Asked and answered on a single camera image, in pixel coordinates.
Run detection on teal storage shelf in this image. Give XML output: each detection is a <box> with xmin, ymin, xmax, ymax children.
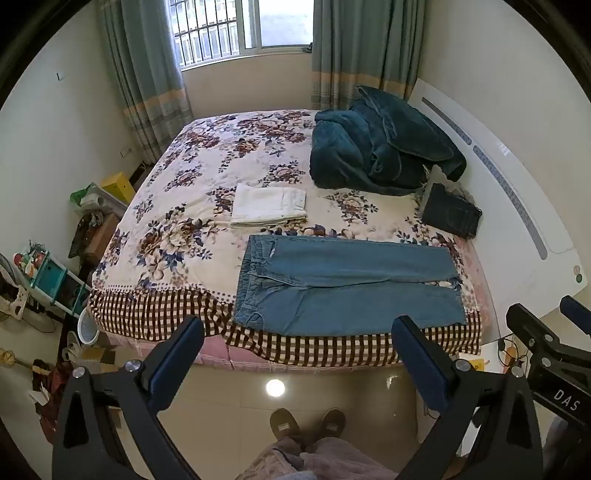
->
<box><xmin>21</xmin><ymin>249</ymin><xmax>90</xmax><ymax>319</ymax></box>

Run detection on person's left slipper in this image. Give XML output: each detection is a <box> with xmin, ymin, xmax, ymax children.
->
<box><xmin>270</xmin><ymin>408</ymin><xmax>301</xmax><ymax>446</ymax></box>

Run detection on barred window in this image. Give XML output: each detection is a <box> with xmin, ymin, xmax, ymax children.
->
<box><xmin>168</xmin><ymin>0</ymin><xmax>315</xmax><ymax>70</ymax></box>

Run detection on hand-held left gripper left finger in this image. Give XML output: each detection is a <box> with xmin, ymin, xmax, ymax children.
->
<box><xmin>52</xmin><ymin>316</ymin><xmax>206</xmax><ymax>480</ymax></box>

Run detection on pink bed mattress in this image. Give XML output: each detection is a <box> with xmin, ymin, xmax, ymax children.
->
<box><xmin>104</xmin><ymin>332</ymin><xmax>481</xmax><ymax>374</ymax></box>

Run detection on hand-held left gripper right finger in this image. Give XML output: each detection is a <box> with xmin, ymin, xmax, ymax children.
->
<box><xmin>392</xmin><ymin>315</ymin><xmax>541</xmax><ymax>480</ymax></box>

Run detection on blue denim pants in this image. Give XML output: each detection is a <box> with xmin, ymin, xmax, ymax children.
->
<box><xmin>232</xmin><ymin>234</ymin><xmax>467</xmax><ymax>337</ymax></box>

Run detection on person's right forearm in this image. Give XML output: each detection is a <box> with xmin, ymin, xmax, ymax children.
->
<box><xmin>542</xmin><ymin>413</ymin><xmax>591</xmax><ymax>472</ymax></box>

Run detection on grey-green curtain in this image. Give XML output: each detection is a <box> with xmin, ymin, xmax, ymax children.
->
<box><xmin>311</xmin><ymin>0</ymin><xmax>426</xmax><ymax>112</ymax></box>
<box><xmin>97</xmin><ymin>0</ymin><xmax>195</xmax><ymax>164</ymax></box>

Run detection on white folded pants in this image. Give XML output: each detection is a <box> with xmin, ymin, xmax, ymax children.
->
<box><xmin>230</xmin><ymin>183</ymin><xmax>308</xmax><ymax>229</ymax></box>

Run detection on person's legs in fleece trousers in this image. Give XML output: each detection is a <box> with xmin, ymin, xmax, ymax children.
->
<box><xmin>235</xmin><ymin>436</ymin><xmax>398</xmax><ymax>480</ymax></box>

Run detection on green plastic bag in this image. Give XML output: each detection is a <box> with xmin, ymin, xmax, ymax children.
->
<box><xmin>70</xmin><ymin>184</ymin><xmax>100</xmax><ymax>206</ymax></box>

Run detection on white plastic bucket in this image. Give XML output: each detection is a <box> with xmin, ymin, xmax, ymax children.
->
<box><xmin>78</xmin><ymin>308</ymin><xmax>100</xmax><ymax>346</ymax></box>

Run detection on white nightstand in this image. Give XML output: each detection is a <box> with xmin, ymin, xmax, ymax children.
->
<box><xmin>480</xmin><ymin>339</ymin><xmax>527</xmax><ymax>376</ymax></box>

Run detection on person's right slipper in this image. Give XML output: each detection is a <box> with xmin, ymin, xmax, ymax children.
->
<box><xmin>318</xmin><ymin>407</ymin><xmax>346</xmax><ymax>444</ymax></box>

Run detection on yellow box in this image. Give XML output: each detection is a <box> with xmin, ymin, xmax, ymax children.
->
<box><xmin>100</xmin><ymin>172</ymin><xmax>137</xmax><ymax>204</ymax></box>

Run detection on floral bed blanket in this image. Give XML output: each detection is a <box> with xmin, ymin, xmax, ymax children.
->
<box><xmin>88</xmin><ymin>109</ymin><xmax>483</xmax><ymax>367</ymax></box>

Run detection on white bed headboard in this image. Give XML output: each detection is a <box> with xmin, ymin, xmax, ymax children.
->
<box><xmin>409</xmin><ymin>78</ymin><xmax>591</xmax><ymax>319</ymax></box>

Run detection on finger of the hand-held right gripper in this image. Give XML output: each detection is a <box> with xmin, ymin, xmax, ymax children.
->
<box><xmin>560</xmin><ymin>295</ymin><xmax>591</xmax><ymax>326</ymax></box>
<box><xmin>505</xmin><ymin>303</ymin><xmax>561</xmax><ymax>365</ymax></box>

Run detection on person's slipper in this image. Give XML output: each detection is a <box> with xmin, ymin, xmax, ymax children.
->
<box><xmin>270</xmin><ymin>408</ymin><xmax>301</xmax><ymax>446</ymax></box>
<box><xmin>318</xmin><ymin>407</ymin><xmax>346</xmax><ymax>444</ymax></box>

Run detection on cardboard box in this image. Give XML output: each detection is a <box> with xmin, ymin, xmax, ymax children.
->
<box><xmin>76</xmin><ymin>344</ymin><xmax>117</xmax><ymax>376</ymax></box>

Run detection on dark folded pants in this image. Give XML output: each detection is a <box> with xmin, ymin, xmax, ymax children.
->
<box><xmin>421</xmin><ymin>182</ymin><xmax>483</xmax><ymax>239</ymax></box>

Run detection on teal plush blanket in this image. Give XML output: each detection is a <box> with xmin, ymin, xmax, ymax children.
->
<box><xmin>309</xmin><ymin>85</ymin><xmax>467</xmax><ymax>197</ymax></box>

